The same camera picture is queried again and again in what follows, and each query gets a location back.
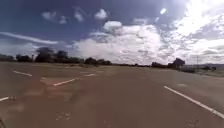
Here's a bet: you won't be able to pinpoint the reddish brown asphalt road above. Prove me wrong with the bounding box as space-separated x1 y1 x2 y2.
0 61 224 128

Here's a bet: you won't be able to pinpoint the white painted line dashes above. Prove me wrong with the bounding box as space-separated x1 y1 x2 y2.
0 69 98 103

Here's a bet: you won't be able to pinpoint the clump of dark trees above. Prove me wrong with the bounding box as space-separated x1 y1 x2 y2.
150 57 186 70

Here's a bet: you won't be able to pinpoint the row of dark trees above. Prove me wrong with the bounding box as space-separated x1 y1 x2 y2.
0 46 113 66

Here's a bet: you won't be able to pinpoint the long white painted line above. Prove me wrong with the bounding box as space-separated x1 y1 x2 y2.
163 85 224 120

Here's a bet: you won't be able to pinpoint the pale grass verge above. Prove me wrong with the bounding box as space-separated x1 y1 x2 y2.
179 67 224 78

